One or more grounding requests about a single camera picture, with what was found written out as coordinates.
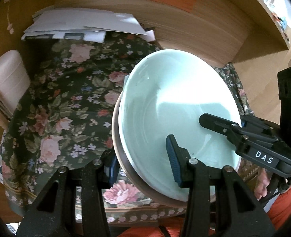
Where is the mint green ceramic bowl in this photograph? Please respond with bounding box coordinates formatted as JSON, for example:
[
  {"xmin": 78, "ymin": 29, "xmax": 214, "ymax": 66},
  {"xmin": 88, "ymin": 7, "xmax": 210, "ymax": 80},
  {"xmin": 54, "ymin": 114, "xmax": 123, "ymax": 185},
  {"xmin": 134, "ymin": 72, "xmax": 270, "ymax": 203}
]
[{"xmin": 118, "ymin": 49, "xmax": 241, "ymax": 202}]

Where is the person's right hand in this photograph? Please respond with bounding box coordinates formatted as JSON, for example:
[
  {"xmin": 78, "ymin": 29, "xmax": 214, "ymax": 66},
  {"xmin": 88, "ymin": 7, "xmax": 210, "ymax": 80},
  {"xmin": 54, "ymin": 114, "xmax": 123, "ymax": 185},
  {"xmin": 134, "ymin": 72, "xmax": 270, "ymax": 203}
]
[{"xmin": 254, "ymin": 167, "xmax": 273, "ymax": 200}]

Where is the brown rimmed plate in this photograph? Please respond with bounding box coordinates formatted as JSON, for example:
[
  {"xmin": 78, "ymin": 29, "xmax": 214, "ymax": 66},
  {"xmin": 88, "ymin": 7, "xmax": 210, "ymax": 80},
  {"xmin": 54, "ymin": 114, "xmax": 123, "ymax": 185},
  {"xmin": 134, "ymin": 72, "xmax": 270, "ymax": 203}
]
[{"xmin": 111, "ymin": 93, "xmax": 187, "ymax": 208}]

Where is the dark floral tablecloth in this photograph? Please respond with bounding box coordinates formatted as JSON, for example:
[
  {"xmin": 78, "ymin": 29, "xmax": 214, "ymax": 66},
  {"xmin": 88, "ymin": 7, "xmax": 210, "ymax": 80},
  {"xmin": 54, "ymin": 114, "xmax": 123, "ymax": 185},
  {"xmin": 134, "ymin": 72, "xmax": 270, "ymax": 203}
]
[{"xmin": 0, "ymin": 32, "xmax": 260, "ymax": 224}]

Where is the small white box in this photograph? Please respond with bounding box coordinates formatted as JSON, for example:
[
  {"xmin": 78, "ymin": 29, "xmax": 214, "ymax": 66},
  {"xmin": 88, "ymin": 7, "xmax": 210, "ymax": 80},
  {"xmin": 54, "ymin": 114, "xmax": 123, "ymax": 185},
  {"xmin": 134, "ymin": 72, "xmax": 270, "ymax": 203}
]
[{"xmin": 141, "ymin": 29, "xmax": 156, "ymax": 42}]

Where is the white paper stack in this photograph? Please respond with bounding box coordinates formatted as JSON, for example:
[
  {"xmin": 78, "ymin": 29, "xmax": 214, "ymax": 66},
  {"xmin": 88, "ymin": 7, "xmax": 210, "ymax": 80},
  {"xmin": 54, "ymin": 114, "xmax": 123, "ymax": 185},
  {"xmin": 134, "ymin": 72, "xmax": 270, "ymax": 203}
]
[{"xmin": 21, "ymin": 8, "xmax": 147, "ymax": 42}]

